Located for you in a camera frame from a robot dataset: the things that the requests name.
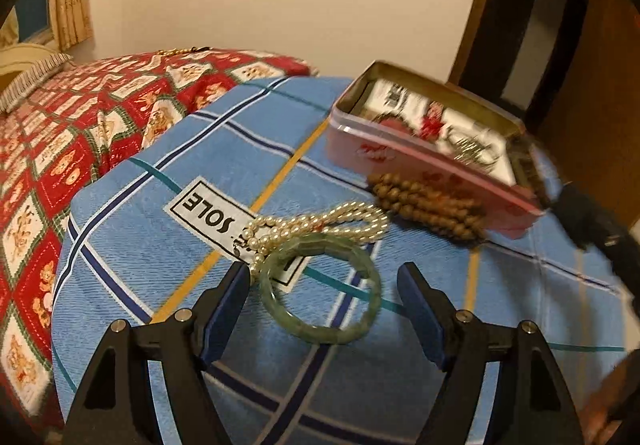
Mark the pink metal tin box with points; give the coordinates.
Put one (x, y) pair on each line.
(400, 160)

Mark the green jade bangle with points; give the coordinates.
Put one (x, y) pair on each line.
(270, 305)

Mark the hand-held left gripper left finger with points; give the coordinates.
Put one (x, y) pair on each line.
(230, 310)

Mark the brown wooden door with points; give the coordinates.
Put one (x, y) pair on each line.
(600, 100)

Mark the brown wooden door frame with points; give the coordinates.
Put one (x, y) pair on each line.
(475, 0)

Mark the blue plaid cloth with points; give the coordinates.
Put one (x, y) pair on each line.
(200, 350)

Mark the cream bed headboard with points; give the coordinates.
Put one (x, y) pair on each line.
(20, 55)

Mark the red patterned bedspread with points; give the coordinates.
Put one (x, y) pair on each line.
(75, 135)

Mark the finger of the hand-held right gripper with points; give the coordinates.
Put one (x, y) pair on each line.
(542, 175)

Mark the window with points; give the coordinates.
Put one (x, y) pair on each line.
(35, 5)

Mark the striped pillow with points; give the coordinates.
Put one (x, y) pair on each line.
(30, 80)

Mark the white paper packets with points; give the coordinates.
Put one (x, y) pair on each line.
(390, 95)

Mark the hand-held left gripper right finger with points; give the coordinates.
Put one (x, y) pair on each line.
(420, 315)

